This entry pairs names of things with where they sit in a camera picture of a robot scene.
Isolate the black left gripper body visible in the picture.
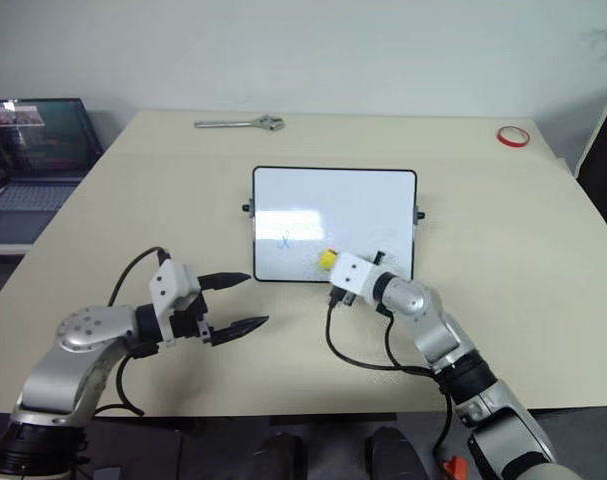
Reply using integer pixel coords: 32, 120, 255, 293
169, 291, 218, 346

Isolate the small orange-red object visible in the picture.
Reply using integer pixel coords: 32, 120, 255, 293
442, 453, 470, 480

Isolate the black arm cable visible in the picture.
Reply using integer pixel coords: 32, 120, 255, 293
93, 246, 173, 417
384, 310, 434, 374
324, 298, 457, 464

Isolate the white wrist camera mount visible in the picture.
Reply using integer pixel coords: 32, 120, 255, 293
148, 258, 203, 347
328, 251, 385, 307

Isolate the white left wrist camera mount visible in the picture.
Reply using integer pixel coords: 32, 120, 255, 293
148, 258, 203, 347

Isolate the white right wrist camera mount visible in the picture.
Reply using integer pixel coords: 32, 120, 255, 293
328, 251, 385, 307

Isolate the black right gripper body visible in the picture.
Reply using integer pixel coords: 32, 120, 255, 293
328, 284, 358, 309

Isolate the black board with white edge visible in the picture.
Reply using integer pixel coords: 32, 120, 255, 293
574, 73, 607, 247

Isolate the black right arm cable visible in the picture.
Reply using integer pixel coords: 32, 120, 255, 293
384, 310, 434, 374
324, 298, 457, 464

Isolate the silver adjustable wrench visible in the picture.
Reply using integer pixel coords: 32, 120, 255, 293
193, 114, 286, 133

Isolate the black-framed whiteboard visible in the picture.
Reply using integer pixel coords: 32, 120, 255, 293
241, 165, 427, 284

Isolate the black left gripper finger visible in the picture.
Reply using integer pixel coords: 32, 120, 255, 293
198, 271, 252, 294
208, 314, 271, 348

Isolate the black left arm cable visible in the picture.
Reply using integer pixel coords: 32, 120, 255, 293
93, 246, 173, 417

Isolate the red tape roll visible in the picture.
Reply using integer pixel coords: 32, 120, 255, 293
497, 125, 531, 149

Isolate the open grey laptop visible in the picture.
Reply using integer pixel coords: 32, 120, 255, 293
0, 97, 105, 247

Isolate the dark rounded shape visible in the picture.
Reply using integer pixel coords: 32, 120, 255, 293
364, 426, 425, 480

